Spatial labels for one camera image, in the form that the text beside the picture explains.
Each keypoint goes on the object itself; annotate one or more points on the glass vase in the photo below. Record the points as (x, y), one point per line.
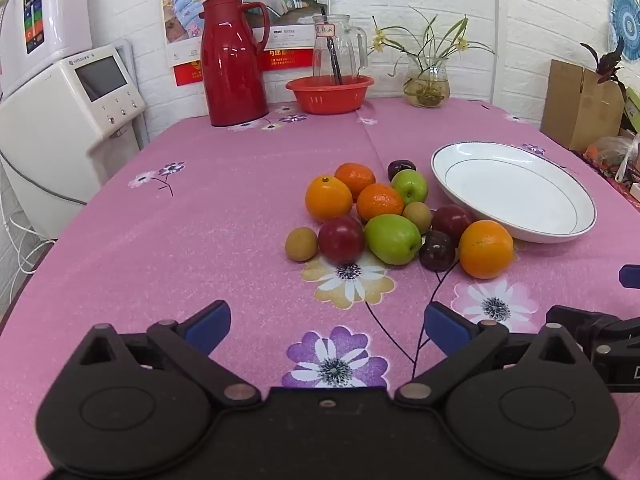
(427, 80)

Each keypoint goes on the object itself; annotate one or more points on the brown kiwi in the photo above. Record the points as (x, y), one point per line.
(301, 244)

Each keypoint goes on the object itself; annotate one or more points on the black stirring stick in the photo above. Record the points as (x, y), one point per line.
(332, 55)

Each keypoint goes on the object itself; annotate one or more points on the large green apple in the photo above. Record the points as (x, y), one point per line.
(392, 239)

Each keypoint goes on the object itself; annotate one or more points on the dark purple plant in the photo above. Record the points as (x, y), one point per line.
(607, 62)

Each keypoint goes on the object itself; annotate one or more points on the white appliance with screen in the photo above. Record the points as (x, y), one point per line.
(60, 125)

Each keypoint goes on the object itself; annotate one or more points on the clear plastic bag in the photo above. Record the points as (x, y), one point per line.
(612, 150)

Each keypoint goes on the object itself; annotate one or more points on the red plastic basin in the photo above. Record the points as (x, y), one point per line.
(327, 100)

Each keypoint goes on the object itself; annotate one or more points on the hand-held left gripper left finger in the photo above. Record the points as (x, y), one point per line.
(210, 322)

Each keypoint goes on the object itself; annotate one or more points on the yellow fruit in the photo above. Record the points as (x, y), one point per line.
(417, 216)

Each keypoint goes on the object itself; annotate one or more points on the small tangerine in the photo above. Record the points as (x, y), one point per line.
(356, 177)
(380, 203)

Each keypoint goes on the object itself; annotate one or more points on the white plate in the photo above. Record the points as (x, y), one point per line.
(515, 190)

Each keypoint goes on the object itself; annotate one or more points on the large navel orange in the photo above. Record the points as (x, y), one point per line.
(328, 199)

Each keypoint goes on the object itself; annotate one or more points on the red thermos jug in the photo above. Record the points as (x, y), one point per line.
(230, 70)

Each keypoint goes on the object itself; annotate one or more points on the green box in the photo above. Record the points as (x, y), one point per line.
(632, 110)

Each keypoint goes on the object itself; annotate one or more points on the cardboard box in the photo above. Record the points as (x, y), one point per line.
(570, 105)

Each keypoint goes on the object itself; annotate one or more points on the white wall appliance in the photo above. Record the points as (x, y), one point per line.
(60, 0)

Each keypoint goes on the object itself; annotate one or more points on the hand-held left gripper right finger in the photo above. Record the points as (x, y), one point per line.
(445, 327)

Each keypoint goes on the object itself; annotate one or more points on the red plum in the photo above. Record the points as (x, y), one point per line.
(450, 220)
(341, 240)

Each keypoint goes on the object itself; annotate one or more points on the green flowering plant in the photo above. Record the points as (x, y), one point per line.
(378, 40)

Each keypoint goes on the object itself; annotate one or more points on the pink floral tablecloth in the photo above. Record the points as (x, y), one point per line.
(200, 240)

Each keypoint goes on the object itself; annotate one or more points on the blue patterned round decoration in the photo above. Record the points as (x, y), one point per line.
(627, 20)

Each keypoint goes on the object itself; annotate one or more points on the glass pitcher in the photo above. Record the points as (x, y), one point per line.
(347, 45)

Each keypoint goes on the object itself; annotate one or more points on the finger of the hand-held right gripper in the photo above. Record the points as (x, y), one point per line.
(575, 320)
(630, 276)

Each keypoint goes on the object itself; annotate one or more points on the small green apple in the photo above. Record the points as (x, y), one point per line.
(411, 187)

